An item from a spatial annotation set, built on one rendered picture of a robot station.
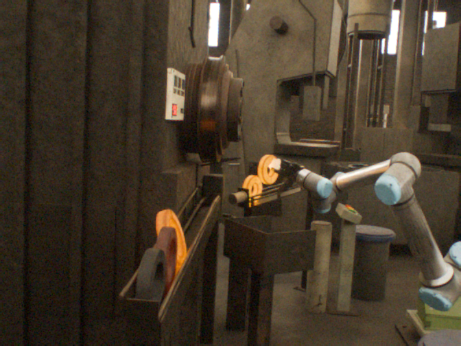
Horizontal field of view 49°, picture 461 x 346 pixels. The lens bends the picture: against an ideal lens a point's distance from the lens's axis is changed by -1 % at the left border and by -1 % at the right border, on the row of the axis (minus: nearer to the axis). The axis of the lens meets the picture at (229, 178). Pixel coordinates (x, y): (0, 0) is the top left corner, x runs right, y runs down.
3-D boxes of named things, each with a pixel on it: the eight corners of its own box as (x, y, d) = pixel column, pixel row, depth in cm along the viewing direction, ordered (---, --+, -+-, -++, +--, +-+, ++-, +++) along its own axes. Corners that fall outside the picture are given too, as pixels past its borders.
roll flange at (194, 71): (172, 164, 207) (178, 46, 202) (191, 156, 254) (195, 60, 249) (197, 165, 207) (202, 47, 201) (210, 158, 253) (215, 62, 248)
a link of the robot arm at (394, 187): (472, 292, 231) (415, 160, 203) (452, 319, 225) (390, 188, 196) (442, 283, 244) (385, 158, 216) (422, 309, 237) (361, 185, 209)
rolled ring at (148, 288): (167, 238, 131) (154, 237, 131) (149, 266, 113) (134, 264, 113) (166, 304, 135) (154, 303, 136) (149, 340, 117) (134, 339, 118)
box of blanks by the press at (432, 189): (341, 257, 422) (348, 165, 414) (308, 235, 503) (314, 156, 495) (453, 257, 441) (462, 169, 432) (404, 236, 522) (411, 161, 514)
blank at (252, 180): (247, 209, 279) (252, 209, 278) (239, 187, 271) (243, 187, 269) (260, 191, 289) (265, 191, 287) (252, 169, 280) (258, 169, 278)
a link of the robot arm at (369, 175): (421, 141, 210) (332, 171, 272) (404, 159, 205) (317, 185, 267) (438, 163, 211) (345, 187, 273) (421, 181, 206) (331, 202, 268)
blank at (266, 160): (256, 156, 265) (262, 156, 263) (274, 153, 277) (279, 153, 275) (257, 186, 268) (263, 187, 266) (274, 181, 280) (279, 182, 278)
